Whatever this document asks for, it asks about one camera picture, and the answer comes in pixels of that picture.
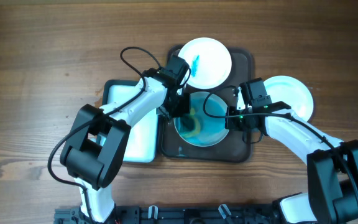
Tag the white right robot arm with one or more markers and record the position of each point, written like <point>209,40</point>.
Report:
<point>280,108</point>

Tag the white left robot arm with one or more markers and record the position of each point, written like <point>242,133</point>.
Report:
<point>93,150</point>

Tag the dark brown serving tray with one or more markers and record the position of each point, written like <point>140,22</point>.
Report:
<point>231,149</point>

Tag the small white plate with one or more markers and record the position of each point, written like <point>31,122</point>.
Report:
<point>209,60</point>

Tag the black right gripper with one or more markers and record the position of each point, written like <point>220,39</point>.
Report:
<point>232,123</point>

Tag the green yellow sponge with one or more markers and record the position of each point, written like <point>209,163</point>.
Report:
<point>189,125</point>

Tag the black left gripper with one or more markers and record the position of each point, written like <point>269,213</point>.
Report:
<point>185,107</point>

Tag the black soapy water basin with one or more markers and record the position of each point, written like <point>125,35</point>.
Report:
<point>142,143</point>

